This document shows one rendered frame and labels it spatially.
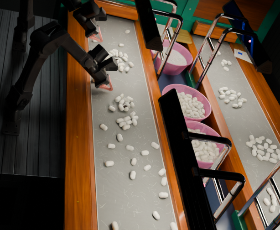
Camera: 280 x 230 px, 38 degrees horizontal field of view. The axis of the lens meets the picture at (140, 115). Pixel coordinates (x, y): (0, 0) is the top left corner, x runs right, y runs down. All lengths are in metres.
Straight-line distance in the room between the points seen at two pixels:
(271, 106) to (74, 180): 1.30
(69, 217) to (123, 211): 0.21
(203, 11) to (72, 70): 1.05
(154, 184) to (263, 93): 1.07
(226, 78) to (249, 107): 0.25
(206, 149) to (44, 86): 0.83
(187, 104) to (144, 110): 0.27
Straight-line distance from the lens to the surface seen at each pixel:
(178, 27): 2.02
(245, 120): 2.22
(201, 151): 1.87
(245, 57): 2.74
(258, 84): 2.53
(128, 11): 2.51
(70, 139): 1.64
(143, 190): 1.60
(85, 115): 1.77
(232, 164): 1.87
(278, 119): 2.33
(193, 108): 2.11
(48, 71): 2.11
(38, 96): 1.95
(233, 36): 2.77
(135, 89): 2.05
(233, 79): 2.50
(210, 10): 2.70
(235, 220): 1.76
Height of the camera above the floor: 1.92
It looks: 38 degrees down
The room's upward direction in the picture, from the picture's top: 23 degrees clockwise
